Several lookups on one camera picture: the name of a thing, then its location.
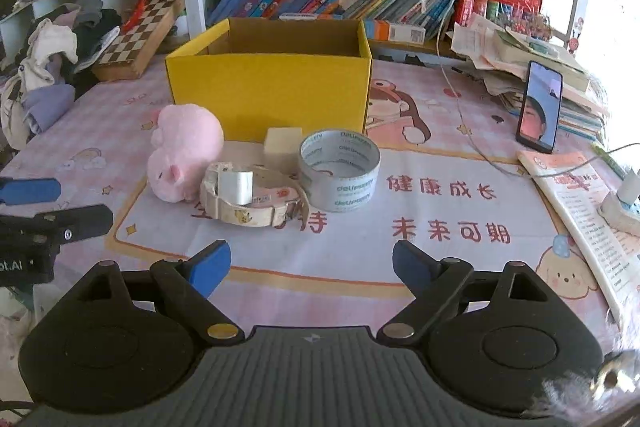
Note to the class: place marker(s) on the black smartphone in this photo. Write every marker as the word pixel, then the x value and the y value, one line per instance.
pixel 540 107

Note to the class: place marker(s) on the pink plush toy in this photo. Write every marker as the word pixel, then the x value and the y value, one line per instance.
pixel 187 142

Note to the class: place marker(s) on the white charger plug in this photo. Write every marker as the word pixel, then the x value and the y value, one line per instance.
pixel 630 189

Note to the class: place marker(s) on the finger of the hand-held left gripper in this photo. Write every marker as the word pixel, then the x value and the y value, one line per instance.
pixel 30 192
pixel 80 222

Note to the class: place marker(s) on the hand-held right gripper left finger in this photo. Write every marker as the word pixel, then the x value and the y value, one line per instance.
pixel 212 264

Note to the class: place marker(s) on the pile of papers and books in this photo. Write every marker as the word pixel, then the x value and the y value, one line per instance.
pixel 505 52

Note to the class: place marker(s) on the grey fluffy fabric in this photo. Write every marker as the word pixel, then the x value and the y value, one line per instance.
pixel 575 392

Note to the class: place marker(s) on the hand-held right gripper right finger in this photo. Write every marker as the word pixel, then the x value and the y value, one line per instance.
pixel 410 264

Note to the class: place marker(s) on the yellow cardboard box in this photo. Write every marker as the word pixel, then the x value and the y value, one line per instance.
pixel 270 92

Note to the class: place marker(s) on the white power strip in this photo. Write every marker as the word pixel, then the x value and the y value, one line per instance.
pixel 617 214

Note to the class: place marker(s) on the pile of clothes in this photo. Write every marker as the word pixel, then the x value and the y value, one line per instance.
pixel 50 57

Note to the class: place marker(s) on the wooden chessboard box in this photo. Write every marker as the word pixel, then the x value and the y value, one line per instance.
pixel 140 37

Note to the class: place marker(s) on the orange and white carton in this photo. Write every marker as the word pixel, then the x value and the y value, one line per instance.
pixel 400 32
pixel 302 16

